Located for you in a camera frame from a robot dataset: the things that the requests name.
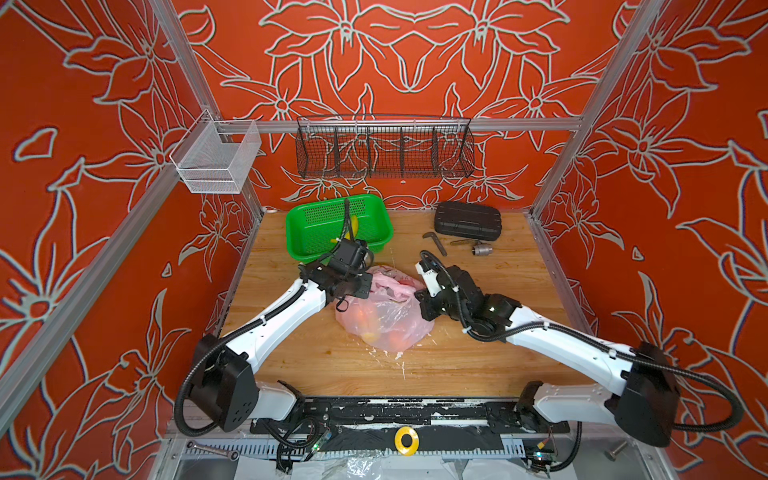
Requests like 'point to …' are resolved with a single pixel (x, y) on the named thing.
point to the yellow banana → (354, 228)
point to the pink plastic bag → (390, 318)
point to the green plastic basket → (315, 229)
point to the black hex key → (434, 236)
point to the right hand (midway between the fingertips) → (411, 293)
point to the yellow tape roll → (406, 441)
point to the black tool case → (469, 221)
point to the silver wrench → (232, 455)
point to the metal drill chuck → (482, 249)
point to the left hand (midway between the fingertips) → (363, 279)
